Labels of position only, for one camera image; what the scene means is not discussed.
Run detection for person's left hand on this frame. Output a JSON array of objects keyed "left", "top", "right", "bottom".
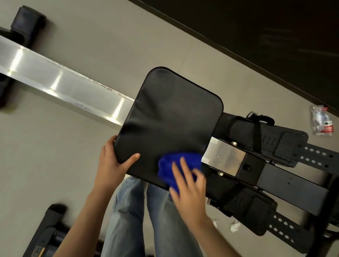
[{"left": 91, "top": 135, "right": 141, "bottom": 198}]

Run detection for person's right hand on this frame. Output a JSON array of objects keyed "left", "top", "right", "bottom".
[{"left": 169, "top": 156, "right": 213, "bottom": 230}]

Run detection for blue microfibre cloth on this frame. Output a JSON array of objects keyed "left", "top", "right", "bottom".
[{"left": 158, "top": 151, "right": 203, "bottom": 198}]

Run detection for black padded rower seat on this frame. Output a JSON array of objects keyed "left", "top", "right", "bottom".
[{"left": 114, "top": 67, "right": 224, "bottom": 190}]

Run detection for person's right forearm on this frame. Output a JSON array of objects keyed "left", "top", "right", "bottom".
[{"left": 191, "top": 219, "right": 242, "bottom": 257}]

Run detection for person's left forearm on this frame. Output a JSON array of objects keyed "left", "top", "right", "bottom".
[{"left": 53, "top": 189, "right": 119, "bottom": 257}]

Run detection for person's light blue jeans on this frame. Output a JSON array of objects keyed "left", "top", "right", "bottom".
[{"left": 101, "top": 177, "right": 204, "bottom": 257}]

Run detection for black exercise machine base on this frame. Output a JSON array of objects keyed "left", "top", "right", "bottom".
[{"left": 22, "top": 203, "right": 104, "bottom": 257}]

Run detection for crushed clear plastic bottle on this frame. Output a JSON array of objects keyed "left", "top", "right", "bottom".
[{"left": 310, "top": 105, "right": 333, "bottom": 136}]

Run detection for black rear support leg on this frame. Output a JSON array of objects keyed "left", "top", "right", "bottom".
[{"left": 0, "top": 5, "right": 47, "bottom": 107}]

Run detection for black footrest with strap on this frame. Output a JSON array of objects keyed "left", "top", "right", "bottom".
[
  {"left": 214, "top": 111, "right": 339, "bottom": 173},
  {"left": 206, "top": 172, "right": 314, "bottom": 253}
]

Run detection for black rower main frame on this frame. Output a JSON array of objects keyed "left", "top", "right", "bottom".
[{"left": 236, "top": 153, "right": 339, "bottom": 257}]

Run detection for silver aluminium rower rail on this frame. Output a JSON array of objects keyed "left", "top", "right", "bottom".
[{"left": 0, "top": 34, "right": 245, "bottom": 178}]

